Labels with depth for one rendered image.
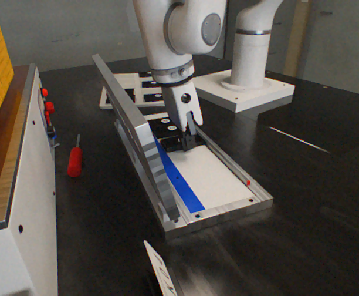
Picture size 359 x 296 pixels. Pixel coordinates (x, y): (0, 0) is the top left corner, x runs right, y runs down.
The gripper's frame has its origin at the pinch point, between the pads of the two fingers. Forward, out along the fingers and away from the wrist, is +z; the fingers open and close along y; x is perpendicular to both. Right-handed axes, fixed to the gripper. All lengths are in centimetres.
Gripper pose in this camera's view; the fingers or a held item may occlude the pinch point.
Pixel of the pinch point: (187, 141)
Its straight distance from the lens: 63.6
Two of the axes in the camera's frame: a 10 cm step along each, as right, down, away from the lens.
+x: -9.1, 3.6, -2.1
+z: 1.9, 8.1, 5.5
